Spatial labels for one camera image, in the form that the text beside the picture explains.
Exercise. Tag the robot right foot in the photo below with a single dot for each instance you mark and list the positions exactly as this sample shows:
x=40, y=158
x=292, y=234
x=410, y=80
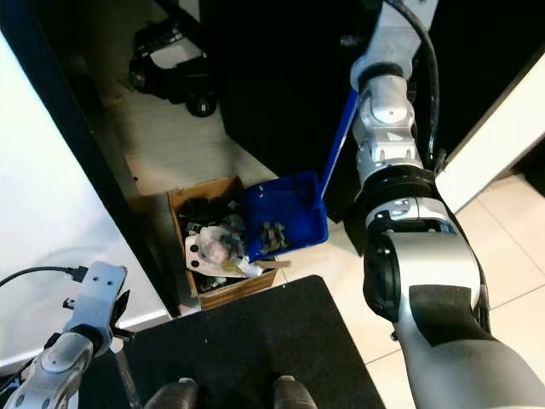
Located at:
x=294, y=394

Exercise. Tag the white board with black edge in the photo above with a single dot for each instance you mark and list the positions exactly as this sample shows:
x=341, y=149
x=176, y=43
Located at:
x=43, y=187

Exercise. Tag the grey broom stick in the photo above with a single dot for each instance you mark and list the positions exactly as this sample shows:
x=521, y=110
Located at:
x=126, y=379

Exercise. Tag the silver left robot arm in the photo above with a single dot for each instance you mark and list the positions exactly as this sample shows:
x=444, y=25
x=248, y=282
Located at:
x=51, y=375

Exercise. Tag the brown cardboard box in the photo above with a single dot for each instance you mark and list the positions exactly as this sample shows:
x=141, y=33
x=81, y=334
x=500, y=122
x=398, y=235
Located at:
x=238, y=294

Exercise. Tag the black wheeled machine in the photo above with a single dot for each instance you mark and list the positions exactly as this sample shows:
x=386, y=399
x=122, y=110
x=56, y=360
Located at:
x=170, y=60

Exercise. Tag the grey trash piece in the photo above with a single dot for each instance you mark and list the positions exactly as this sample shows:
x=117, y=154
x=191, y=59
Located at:
x=272, y=237

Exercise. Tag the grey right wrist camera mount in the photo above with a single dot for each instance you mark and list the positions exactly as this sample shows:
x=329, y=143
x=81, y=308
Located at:
x=400, y=34

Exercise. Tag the white crumpled paper trash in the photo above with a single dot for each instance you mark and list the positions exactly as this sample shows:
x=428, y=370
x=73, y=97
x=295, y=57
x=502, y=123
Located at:
x=213, y=247

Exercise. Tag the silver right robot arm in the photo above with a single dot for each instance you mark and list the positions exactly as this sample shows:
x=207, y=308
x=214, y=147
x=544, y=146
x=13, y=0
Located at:
x=434, y=281

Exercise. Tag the white cabinet panel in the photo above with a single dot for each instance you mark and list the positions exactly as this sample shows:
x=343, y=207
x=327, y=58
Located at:
x=494, y=136

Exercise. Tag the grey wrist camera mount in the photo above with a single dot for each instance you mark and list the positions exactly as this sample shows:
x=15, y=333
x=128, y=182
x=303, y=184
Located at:
x=400, y=34
x=95, y=294

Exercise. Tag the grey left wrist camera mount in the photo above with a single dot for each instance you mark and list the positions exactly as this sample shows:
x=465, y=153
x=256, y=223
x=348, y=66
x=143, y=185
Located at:
x=95, y=294

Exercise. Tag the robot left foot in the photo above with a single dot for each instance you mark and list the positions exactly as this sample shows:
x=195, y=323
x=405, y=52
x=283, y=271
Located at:
x=174, y=394

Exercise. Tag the black cabinet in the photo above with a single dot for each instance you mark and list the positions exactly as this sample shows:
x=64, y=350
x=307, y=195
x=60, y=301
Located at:
x=272, y=68

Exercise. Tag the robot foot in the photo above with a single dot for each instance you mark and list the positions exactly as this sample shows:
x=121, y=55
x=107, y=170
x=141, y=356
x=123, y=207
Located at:
x=294, y=394
x=174, y=394

